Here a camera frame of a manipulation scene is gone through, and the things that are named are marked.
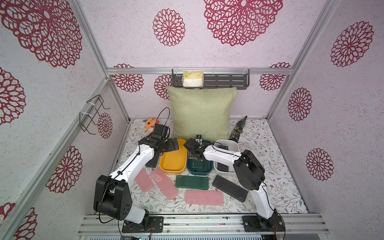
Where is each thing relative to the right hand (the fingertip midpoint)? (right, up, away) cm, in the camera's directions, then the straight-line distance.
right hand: (193, 152), depth 97 cm
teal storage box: (+9, -8, -3) cm, 13 cm away
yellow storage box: (-12, -6, -1) cm, 14 cm away
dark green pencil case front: (+4, -16, -10) cm, 19 cm away
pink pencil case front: (+6, -24, -13) cm, 28 cm away
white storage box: (+27, +4, +4) cm, 28 cm away
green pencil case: (+2, -6, -6) cm, 9 cm away
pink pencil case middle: (-16, -18, -10) cm, 26 cm away
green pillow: (+5, +26, -9) cm, 28 cm away
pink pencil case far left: (-29, -16, -8) cm, 34 cm away
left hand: (-14, +5, -10) cm, 18 cm away
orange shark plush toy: (-31, +19, +10) cm, 38 cm away
